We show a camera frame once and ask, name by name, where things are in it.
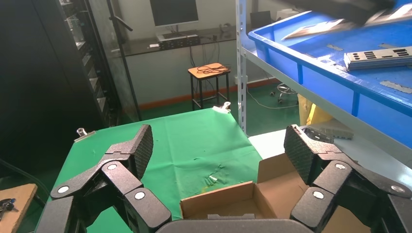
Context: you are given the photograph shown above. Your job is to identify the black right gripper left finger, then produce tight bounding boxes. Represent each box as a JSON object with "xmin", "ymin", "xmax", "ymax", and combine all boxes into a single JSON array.
[{"xmin": 34, "ymin": 124, "xmax": 172, "ymax": 233}]

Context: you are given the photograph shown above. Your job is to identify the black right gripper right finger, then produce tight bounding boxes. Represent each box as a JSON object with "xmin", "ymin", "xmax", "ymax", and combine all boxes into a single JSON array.
[{"xmin": 284, "ymin": 124, "xmax": 412, "ymax": 233}]

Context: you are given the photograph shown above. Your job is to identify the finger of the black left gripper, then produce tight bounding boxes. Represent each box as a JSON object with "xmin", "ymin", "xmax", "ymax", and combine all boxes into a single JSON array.
[
  {"xmin": 354, "ymin": 0, "xmax": 396, "ymax": 25},
  {"xmin": 283, "ymin": 0, "xmax": 371, "ymax": 26}
]

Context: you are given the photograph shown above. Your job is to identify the single metal shield plate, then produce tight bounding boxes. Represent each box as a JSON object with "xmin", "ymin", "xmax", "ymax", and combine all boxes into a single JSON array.
[{"xmin": 281, "ymin": 3, "xmax": 412, "ymax": 41}]

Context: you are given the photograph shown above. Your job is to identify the open brown cardboard box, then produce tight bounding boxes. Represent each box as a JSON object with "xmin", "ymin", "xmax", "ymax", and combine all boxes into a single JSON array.
[{"xmin": 179, "ymin": 152, "xmax": 372, "ymax": 233}]

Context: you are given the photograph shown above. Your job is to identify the blue plastic tray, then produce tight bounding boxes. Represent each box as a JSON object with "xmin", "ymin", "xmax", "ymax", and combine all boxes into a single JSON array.
[{"xmin": 248, "ymin": 0, "xmax": 412, "ymax": 150}]

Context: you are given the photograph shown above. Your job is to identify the small black box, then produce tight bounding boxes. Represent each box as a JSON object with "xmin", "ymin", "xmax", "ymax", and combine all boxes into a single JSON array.
[{"xmin": 250, "ymin": 10, "xmax": 272, "ymax": 30}]

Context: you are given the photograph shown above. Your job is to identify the white sheet under box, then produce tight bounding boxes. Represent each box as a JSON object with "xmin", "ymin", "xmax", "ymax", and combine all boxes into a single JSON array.
[{"xmin": 248, "ymin": 119, "xmax": 412, "ymax": 197}]

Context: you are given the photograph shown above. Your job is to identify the square grey metal plate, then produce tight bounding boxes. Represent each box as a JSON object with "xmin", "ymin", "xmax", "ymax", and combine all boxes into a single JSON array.
[{"xmin": 302, "ymin": 127, "xmax": 335, "ymax": 144}]

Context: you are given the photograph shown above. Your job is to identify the stack of metal shield plates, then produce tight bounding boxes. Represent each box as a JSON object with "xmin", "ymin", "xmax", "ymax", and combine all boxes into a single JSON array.
[{"xmin": 343, "ymin": 46, "xmax": 412, "ymax": 71}]

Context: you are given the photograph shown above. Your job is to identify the white desk device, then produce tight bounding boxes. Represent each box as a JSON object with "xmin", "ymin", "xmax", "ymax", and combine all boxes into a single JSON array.
[{"xmin": 276, "ymin": 8, "xmax": 302, "ymax": 20}]

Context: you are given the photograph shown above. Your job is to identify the silver binder clip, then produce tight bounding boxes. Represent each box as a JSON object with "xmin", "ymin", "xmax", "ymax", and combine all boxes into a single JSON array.
[
  {"xmin": 212, "ymin": 101, "xmax": 232, "ymax": 114},
  {"xmin": 74, "ymin": 127, "xmax": 97, "ymax": 143}
]

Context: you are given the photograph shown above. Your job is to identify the green table cloth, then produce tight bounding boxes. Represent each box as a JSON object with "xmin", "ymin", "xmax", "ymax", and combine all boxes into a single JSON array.
[{"xmin": 34, "ymin": 107, "xmax": 263, "ymax": 233}]

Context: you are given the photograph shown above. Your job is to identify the yellow plastic bag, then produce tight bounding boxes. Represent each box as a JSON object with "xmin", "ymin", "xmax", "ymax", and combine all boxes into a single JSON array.
[{"xmin": 297, "ymin": 94, "xmax": 334, "ymax": 127}]

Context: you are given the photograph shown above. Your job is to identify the black metal stand pole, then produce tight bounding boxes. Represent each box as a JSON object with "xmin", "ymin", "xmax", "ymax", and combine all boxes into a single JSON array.
[{"xmin": 106, "ymin": 0, "xmax": 143, "ymax": 122}]

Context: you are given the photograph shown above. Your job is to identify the round metal chair base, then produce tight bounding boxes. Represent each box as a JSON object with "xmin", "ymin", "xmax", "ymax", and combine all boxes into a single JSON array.
[{"xmin": 272, "ymin": 83, "xmax": 300, "ymax": 105}]

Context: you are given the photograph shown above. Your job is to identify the light wooden board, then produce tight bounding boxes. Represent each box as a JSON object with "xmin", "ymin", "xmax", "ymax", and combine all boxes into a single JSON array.
[{"xmin": 0, "ymin": 183, "xmax": 38, "ymax": 233}]

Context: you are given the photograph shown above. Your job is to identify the bunch of keys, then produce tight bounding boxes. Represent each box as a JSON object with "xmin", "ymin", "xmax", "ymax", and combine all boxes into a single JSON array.
[{"xmin": 0, "ymin": 198, "xmax": 18, "ymax": 221}]

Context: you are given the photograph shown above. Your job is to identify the black server rack cabinet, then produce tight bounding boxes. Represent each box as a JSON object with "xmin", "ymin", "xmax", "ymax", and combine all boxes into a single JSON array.
[{"xmin": 0, "ymin": 0, "xmax": 121, "ymax": 181}]

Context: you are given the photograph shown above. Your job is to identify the dark glass desk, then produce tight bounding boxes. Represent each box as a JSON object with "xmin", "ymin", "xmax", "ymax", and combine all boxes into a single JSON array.
[{"xmin": 111, "ymin": 25, "xmax": 239, "ymax": 58}]

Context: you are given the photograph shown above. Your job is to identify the wooden stool black legs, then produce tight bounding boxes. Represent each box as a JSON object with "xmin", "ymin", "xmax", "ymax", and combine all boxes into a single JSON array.
[{"xmin": 188, "ymin": 63, "xmax": 231, "ymax": 111}]

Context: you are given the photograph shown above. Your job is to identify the black rack device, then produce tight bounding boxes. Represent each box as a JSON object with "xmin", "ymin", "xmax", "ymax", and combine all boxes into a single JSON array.
[{"xmin": 156, "ymin": 32, "xmax": 201, "ymax": 50}]

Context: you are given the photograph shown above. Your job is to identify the black computer monitor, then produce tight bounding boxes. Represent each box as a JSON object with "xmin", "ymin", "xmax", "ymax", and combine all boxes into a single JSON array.
[{"xmin": 149, "ymin": 0, "xmax": 199, "ymax": 28}]

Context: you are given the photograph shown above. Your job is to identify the thick black floor cable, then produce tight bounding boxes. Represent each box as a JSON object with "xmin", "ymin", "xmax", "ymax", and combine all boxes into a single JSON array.
[{"xmin": 0, "ymin": 157, "xmax": 52, "ymax": 206}]

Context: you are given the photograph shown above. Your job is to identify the white power cable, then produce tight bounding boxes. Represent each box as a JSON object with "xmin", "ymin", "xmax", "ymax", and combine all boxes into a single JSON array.
[{"xmin": 246, "ymin": 85, "xmax": 300, "ymax": 110}]

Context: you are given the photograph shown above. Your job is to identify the perforated white shelf post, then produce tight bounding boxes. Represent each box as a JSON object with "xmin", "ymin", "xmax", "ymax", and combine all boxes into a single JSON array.
[{"xmin": 236, "ymin": 0, "xmax": 248, "ymax": 134}]

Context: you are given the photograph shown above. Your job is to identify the black coiled cable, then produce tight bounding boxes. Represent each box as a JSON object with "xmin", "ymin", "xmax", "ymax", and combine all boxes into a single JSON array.
[{"xmin": 195, "ymin": 64, "xmax": 230, "ymax": 75}]

